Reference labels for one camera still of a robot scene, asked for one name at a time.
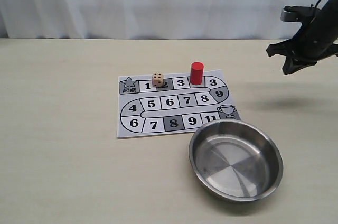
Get stainless steel bowl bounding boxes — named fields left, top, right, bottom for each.
left=189, top=119, right=284, bottom=203

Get wooden die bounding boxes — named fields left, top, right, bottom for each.
left=152, top=73, right=164, bottom=88

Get white curtain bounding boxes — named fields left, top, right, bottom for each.
left=1, top=0, right=317, bottom=39

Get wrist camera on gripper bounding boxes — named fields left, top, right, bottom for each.
left=280, top=4, right=316, bottom=23

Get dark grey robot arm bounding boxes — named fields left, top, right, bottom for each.
left=266, top=0, right=337, bottom=75

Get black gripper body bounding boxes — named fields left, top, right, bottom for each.
left=292, top=4, right=337, bottom=62

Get paper game board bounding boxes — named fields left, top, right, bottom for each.
left=117, top=70, right=240, bottom=139

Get red cylinder game piece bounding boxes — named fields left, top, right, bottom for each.
left=190, top=62, right=204, bottom=85

